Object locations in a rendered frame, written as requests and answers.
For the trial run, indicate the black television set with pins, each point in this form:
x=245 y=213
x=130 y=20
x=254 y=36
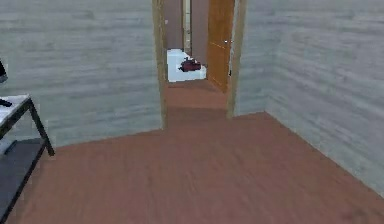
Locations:
x=2 y=72

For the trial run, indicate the orange wooden room door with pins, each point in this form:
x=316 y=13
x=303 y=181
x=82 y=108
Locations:
x=219 y=43

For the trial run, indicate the black remote control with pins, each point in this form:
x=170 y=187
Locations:
x=4 y=103

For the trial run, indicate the black frame table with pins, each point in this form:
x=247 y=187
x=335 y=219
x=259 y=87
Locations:
x=17 y=160

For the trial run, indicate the dark red cloth heap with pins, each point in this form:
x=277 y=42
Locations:
x=190 y=65

